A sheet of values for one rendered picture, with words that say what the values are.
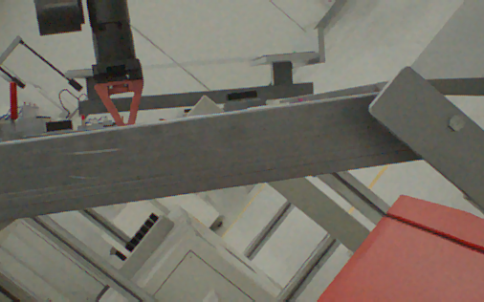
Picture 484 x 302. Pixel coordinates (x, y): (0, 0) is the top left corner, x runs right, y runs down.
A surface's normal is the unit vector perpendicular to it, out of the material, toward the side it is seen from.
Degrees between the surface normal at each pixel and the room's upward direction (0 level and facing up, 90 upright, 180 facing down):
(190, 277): 90
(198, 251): 90
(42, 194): 90
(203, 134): 90
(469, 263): 0
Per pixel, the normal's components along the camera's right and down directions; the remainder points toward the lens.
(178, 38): 0.13, 0.04
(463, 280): -0.77, -0.63
